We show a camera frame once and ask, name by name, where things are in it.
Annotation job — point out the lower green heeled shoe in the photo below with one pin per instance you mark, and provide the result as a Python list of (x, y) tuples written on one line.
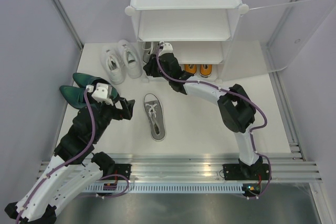
[(69, 94)]

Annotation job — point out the left white sneaker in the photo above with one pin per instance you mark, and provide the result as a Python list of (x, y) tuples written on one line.
[(112, 64)]

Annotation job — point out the upper green heeled shoe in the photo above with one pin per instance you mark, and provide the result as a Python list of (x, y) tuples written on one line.
[(82, 80)]

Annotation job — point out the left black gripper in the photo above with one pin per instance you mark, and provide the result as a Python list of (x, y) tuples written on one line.
[(126, 113)]

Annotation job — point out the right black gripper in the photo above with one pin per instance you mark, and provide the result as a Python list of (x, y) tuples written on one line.
[(150, 67)]

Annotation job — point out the orange canvas sneaker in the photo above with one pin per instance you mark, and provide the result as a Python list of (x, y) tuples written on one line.
[(205, 70), (190, 68)]

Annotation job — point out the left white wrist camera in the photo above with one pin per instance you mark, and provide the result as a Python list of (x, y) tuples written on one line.
[(103, 93)]

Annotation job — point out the right white sneaker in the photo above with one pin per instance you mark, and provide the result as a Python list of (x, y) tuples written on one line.
[(130, 59)]

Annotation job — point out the grey canvas sneaker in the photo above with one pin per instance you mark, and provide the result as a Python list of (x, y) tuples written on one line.
[(148, 48), (154, 113)]

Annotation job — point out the white sneaker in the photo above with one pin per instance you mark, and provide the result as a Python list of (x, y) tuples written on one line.
[(112, 64), (130, 59)]

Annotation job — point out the white plastic shoe cabinet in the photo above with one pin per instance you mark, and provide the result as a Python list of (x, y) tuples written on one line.
[(200, 31)]

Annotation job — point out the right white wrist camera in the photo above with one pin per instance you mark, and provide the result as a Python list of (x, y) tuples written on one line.
[(165, 48)]

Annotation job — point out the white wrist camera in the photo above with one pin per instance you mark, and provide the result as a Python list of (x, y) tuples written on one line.
[(103, 93), (165, 48)]

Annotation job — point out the green heeled shoe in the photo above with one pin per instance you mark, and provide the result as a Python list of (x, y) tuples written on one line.
[(82, 80), (69, 94)]

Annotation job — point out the white slotted cable duct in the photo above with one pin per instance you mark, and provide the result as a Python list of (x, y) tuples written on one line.
[(161, 188)]

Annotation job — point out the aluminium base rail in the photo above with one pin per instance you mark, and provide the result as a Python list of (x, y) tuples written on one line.
[(204, 168)]

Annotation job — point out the translucent cabinet door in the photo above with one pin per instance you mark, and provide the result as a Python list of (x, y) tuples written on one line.
[(267, 39)]

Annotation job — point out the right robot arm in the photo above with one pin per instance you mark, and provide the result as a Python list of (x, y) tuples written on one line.
[(236, 109)]

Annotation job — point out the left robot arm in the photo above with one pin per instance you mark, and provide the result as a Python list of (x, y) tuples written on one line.
[(51, 193)]

